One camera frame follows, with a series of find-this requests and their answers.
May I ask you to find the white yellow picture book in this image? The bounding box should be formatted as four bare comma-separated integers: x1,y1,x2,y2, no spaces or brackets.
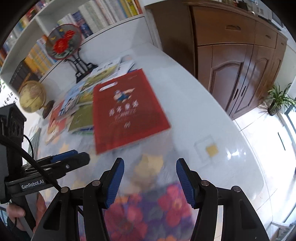
87,55,134,81

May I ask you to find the teal insect book 01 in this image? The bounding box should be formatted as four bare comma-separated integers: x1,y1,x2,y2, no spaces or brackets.
28,127,42,160

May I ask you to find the red flower round fan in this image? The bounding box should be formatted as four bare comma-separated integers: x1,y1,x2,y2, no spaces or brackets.
46,24,82,60

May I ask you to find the black fan stand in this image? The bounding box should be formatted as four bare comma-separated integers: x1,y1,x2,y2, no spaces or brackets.
64,48,98,83

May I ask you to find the person left hand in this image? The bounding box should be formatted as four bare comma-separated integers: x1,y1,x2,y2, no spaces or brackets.
6,192,47,238

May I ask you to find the antique yellow globe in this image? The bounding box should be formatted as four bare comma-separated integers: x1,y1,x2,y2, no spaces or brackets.
19,80,55,119

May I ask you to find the light blue cartoon book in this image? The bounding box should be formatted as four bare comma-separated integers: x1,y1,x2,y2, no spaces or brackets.
58,84,84,117

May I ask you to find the red fairy tale book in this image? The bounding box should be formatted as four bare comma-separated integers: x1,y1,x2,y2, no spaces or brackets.
93,69,171,154

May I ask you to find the red book with yellow figure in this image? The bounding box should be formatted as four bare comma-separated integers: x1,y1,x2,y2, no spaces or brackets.
45,100,72,145

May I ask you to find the wooden sideboard cabinet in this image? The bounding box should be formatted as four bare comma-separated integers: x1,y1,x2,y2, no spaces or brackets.
146,1,287,119

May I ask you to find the floral tablecloth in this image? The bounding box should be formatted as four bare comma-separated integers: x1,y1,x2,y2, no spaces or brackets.
38,46,264,240

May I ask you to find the potted green plant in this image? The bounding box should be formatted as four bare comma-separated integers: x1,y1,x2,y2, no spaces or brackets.
265,83,295,116

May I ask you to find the white microwave oven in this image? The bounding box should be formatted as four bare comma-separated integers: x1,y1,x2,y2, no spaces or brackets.
242,0,284,31

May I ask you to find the olive green book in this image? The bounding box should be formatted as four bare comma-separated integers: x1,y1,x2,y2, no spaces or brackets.
68,104,94,135

